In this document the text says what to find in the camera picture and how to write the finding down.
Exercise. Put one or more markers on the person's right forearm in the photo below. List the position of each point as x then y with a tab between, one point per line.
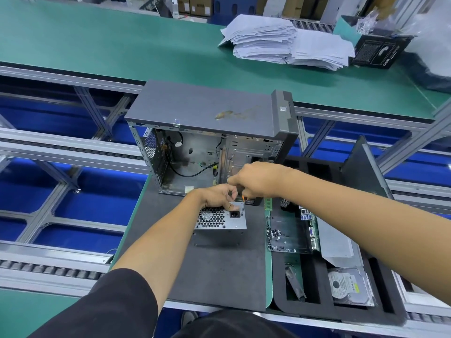
370	228

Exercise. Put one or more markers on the person's left hand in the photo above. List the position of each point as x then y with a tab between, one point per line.
215	195

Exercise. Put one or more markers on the green motherboard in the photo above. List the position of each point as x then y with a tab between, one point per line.
315	235

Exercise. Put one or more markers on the silver optical drive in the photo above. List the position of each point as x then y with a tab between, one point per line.
335	246

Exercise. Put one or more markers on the stack of white papers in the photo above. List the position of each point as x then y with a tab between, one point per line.
289	40

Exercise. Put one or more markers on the grey computer tower case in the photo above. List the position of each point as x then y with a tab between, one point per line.
201	105

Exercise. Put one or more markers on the dark grey case side panel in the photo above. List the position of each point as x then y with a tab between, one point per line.
366	172

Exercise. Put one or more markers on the silver hard drive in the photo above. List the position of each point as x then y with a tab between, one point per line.
351	286

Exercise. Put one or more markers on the black cardboard box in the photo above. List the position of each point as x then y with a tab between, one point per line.
380	50

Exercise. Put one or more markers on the clear plastic tray with screws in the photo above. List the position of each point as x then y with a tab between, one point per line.
289	232

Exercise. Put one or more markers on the black foam tray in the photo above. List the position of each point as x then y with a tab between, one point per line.
317	309

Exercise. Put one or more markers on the dark grey foam mat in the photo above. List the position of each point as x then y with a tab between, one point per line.
211	271

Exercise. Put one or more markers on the clear plastic bag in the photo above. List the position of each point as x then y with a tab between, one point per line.
433	38

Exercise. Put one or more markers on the person's left shoe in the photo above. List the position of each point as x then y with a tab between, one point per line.
189	319

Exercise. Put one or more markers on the person's black trousers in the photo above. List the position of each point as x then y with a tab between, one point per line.
236	326

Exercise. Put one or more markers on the green memory stick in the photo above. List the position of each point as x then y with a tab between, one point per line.
268	203

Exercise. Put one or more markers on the person's right hand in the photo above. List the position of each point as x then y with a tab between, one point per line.
259	179

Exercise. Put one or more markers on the silver power supply unit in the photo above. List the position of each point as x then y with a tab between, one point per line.
218	221

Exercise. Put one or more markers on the person's black shirt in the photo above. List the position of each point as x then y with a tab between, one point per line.
102	306

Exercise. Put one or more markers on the aluminium conveyor frame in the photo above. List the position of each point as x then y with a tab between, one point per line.
63	148

